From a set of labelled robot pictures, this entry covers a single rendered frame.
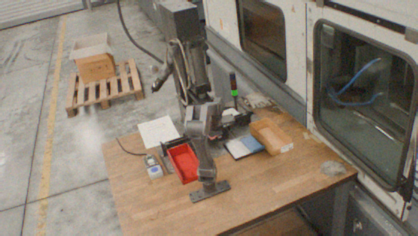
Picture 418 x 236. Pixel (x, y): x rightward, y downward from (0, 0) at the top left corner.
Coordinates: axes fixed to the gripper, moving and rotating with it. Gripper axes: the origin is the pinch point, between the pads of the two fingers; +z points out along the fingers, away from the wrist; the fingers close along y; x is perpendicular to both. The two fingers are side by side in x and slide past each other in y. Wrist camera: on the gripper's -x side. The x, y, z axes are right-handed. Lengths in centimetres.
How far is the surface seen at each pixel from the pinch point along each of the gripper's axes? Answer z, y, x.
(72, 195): 155, 56, 91
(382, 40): -81, -21, -50
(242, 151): 1.0, -13.1, -13.1
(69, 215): 143, 33, 96
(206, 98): -11.8, 16.2, -1.8
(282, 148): -6.2, -20.9, -31.5
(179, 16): -46, 43, 7
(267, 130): 5.9, -2.8, -35.1
